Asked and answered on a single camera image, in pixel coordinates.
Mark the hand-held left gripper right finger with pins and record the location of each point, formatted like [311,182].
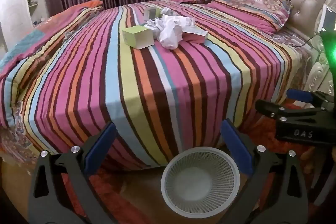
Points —
[236,149]

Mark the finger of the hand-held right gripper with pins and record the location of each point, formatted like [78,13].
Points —
[299,96]
[270,108]

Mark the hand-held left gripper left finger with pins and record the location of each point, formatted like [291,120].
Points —
[101,146]

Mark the white mesh waste basket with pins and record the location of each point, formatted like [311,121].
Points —
[168,187]

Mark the pink green box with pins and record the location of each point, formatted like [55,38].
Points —
[195,36]

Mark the light green cardboard box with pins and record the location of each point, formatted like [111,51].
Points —
[136,35]

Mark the white paper ball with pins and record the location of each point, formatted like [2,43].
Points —
[155,26]
[173,18]

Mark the small grey green box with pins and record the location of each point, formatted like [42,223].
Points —
[150,13]

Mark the person's right hand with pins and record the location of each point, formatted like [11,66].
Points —
[307,159]

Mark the red rug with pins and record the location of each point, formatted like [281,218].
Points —
[262,134]

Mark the white ornate bedside cabinet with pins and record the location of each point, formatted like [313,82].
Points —
[317,74]

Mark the striped bed sheet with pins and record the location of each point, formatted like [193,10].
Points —
[157,87]

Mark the device with lit screen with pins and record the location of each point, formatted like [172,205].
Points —
[329,19]

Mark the floral pink pillow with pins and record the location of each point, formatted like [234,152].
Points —
[249,6]

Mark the white shelf cabinet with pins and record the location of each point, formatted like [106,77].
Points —
[15,3]

